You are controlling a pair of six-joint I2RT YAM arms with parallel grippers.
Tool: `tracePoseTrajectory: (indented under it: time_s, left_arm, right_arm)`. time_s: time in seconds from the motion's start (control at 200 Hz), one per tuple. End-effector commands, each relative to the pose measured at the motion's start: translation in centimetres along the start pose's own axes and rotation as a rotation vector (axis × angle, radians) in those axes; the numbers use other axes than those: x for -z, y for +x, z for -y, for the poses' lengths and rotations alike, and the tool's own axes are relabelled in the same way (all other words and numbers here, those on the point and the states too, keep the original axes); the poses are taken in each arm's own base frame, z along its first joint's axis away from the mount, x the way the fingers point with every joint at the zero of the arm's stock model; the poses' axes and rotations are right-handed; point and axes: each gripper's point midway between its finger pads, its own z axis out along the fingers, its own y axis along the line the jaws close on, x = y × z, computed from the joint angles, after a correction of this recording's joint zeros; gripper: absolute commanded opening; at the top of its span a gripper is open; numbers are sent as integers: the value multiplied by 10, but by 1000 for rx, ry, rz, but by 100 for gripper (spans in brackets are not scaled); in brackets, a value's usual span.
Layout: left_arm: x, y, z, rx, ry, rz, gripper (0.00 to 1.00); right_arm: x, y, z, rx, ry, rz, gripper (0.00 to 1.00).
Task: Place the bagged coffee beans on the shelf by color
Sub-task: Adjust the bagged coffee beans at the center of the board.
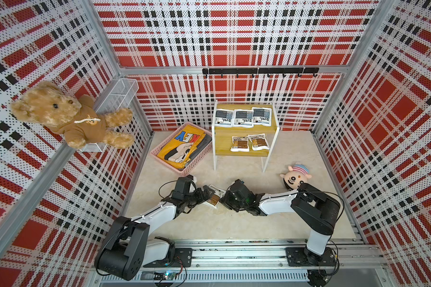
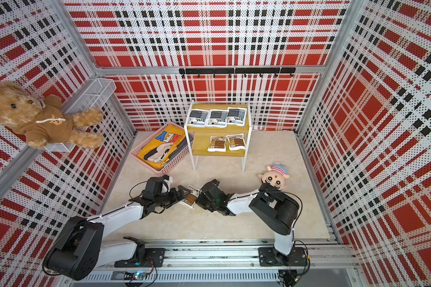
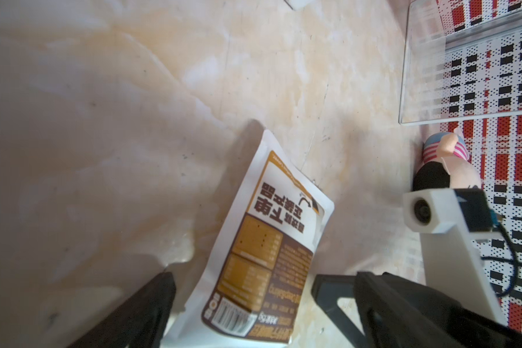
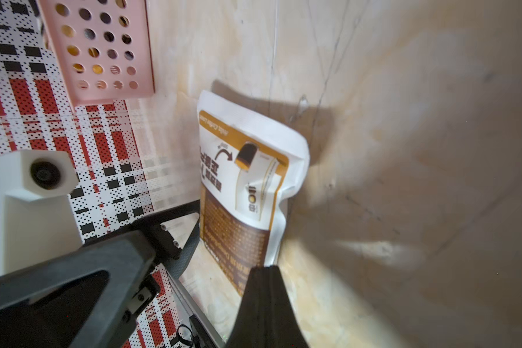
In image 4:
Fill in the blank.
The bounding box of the brown coffee bag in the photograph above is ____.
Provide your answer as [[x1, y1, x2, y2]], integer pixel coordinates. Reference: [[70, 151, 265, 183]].
[[197, 91, 310, 294]]

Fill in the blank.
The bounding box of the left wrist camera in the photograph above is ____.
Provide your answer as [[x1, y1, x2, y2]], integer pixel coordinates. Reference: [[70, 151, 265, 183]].
[[0, 150, 84, 276]]

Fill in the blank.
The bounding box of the pink plastic basket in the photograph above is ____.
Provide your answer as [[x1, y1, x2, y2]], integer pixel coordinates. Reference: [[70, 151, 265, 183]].
[[37, 0, 155, 107]]

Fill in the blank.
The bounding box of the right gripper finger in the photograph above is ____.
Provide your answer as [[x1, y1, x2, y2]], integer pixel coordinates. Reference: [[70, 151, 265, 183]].
[[226, 265, 308, 348]]

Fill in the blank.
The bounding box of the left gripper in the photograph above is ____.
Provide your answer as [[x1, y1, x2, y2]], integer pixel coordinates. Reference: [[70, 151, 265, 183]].
[[0, 200, 200, 347]]

